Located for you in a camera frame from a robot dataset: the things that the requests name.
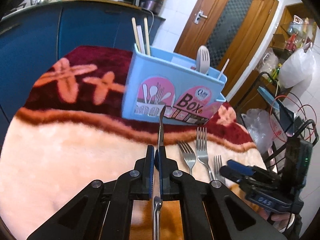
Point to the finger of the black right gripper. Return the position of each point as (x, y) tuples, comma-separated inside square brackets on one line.
[(232, 173), (240, 167)]

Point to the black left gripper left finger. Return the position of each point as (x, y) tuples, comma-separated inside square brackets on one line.
[(143, 185)]

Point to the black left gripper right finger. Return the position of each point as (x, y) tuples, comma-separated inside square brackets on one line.
[(168, 188)]

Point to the steel table knife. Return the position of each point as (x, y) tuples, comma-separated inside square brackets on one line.
[(156, 189)]

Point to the beige plastic spoon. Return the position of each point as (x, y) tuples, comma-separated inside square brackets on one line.
[(203, 60)]

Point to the wooden chopstick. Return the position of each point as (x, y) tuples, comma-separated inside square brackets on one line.
[(147, 41), (133, 20)]

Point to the blue kitchen cabinet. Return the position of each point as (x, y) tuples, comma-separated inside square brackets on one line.
[(34, 38)]

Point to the short steel fork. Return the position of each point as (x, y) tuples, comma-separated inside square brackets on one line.
[(217, 161)]

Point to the small steel fork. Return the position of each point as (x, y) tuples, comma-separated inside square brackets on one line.
[(188, 154)]

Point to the long steel fork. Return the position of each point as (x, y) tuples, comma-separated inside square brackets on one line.
[(201, 150)]

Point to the clear plastic bag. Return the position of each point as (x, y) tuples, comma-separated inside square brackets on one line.
[(263, 128)]

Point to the red and peach blanket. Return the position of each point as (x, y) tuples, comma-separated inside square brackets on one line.
[(70, 132)]

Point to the light blue utensil box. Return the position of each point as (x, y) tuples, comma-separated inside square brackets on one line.
[(168, 82)]

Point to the white plastic bag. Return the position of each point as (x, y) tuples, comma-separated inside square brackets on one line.
[(299, 66)]

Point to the wooden door with glass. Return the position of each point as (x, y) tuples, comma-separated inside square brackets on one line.
[(233, 30)]

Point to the rice cooker pot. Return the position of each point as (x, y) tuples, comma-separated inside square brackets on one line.
[(154, 6)]

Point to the black wire rack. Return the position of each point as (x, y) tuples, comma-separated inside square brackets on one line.
[(290, 126)]

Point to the silver door handle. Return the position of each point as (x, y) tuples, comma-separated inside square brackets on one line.
[(200, 15)]

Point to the wooden wall shelf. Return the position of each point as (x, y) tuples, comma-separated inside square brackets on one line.
[(296, 25)]

